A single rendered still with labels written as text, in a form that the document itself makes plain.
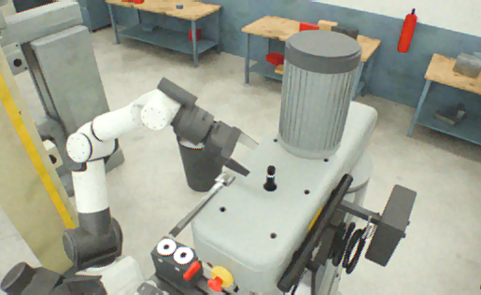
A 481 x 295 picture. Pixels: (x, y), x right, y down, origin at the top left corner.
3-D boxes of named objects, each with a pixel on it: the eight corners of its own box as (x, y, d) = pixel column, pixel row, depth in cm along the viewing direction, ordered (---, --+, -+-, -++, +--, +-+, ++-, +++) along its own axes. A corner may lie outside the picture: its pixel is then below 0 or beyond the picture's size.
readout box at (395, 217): (388, 270, 110) (408, 233, 96) (362, 258, 114) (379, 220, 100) (402, 230, 123) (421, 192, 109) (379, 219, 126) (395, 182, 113)
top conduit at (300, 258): (288, 295, 77) (290, 288, 75) (273, 287, 79) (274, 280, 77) (352, 183, 106) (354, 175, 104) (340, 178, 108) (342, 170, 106)
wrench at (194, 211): (177, 240, 76) (177, 238, 75) (165, 232, 78) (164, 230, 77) (235, 177, 92) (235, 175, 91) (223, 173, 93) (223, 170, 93)
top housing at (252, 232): (267, 305, 80) (272, 273, 70) (186, 255, 91) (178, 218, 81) (338, 189, 110) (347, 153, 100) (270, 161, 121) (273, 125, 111)
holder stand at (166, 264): (190, 290, 164) (187, 270, 151) (156, 272, 171) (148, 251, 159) (204, 272, 172) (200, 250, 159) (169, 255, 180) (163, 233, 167)
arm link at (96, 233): (63, 210, 92) (70, 254, 94) (75, 217, 86) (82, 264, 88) (101, 201, 100) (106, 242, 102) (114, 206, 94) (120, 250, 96)
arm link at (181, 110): (176, 148, 79) (134, 124, 78) (190, 126, 88) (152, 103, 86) (196, 115, 73) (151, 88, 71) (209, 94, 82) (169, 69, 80)
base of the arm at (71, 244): (63, 264, 95) (77, 279, 87) (56, 224, 92) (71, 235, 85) (109, 247, 105) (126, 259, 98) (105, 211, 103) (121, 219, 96)
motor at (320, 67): (326, 168, 95) (348, 65, 74) (265, 144, 103) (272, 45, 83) (349, 133, 108) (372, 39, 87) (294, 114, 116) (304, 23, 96)
